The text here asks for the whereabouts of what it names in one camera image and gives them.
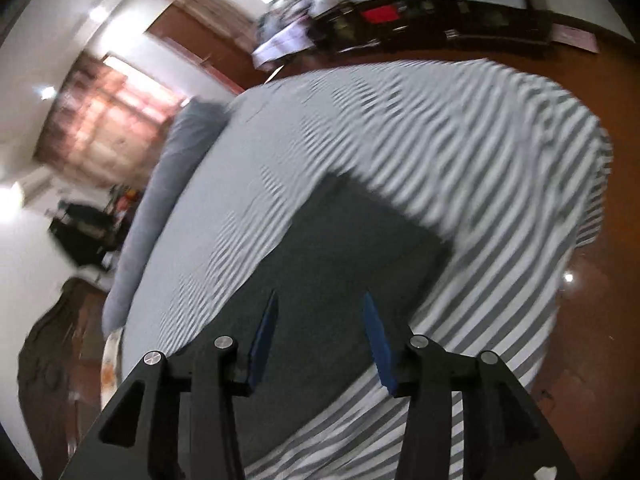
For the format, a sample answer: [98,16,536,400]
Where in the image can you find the lilac white cloth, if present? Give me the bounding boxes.
[252,25,321,68]

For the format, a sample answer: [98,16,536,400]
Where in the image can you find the bamboo strip curtain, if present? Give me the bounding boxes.
[172,0,261,56]

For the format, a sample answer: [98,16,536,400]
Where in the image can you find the dark grey denim pants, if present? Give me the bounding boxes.
[220,170,453,466]

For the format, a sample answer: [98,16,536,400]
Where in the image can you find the floral pillow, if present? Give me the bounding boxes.
[100,327,125,401]

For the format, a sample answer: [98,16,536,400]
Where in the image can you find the brown wooden door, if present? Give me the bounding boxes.
[147,2,281,96]

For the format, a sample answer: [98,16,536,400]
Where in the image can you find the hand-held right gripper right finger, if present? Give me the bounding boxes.
[361,291,581,480]

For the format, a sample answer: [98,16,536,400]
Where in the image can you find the carved wooden headboard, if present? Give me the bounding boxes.
[17,277,123,471]

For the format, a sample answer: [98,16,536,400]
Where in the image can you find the patterned pink window curtain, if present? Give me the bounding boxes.
[35,55,191,186]

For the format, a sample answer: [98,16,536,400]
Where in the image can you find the grey white striped bed sheet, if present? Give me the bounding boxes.
[117,57,616,480]

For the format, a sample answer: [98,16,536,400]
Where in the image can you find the red box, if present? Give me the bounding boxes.
[360,6,397,25]

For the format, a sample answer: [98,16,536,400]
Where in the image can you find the grey rolled quilt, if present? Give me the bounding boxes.
[100,97,231,336]

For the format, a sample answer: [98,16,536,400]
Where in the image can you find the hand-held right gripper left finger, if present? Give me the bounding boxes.
[60,290,281,480]

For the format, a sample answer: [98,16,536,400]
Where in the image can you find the dark cluttered shelf unit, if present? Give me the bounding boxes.
[310,0,553,53]

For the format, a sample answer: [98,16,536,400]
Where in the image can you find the black hanging jacket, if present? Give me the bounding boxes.
[47,200,126,271]

